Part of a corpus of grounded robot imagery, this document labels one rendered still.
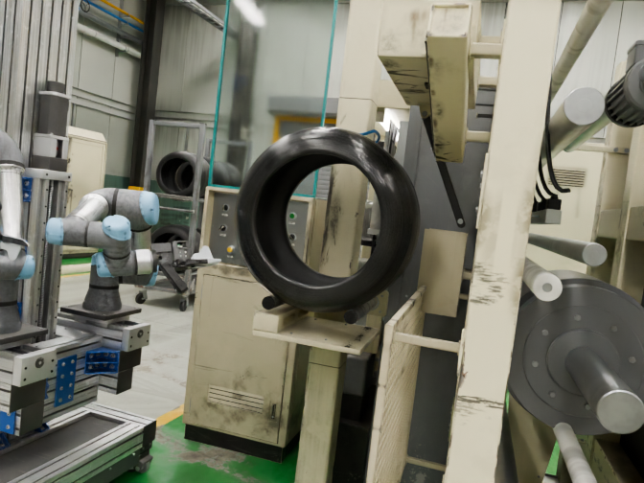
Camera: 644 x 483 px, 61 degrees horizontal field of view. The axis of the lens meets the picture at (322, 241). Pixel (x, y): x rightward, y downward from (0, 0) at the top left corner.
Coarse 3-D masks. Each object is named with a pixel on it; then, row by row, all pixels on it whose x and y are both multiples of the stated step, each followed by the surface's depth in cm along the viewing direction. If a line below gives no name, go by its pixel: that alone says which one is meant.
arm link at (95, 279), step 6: (90, 264) 219; (96, 264) 217; (90, 270) 219; (96, 270) 217; (90, 276) 219; (96, 276) 217; (120, 276) 219; (90, 282) 218; (96, 282) 217; (102, 282) 217; (108, 282) 218; (114, 282) 220; (120, 282) 221
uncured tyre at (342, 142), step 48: (288, 144) 170; (336, 144) 165; (240, 192) 178; (288, 192) 200; (384, 192) 162; (240, 240) 177; (288, 240) 203; (384, 240) 162; (288, 288) 171; (336, 288) 166; (384, 288) 169
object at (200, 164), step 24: (168, 168) 587; (192, 168) 630; (168, 192) 562; (192, 192) 556; (192, 216) 545; (168, 240) 596; (192, 240) 546; (144, 288) 569; (168, 288) 555; (192, 288) 563
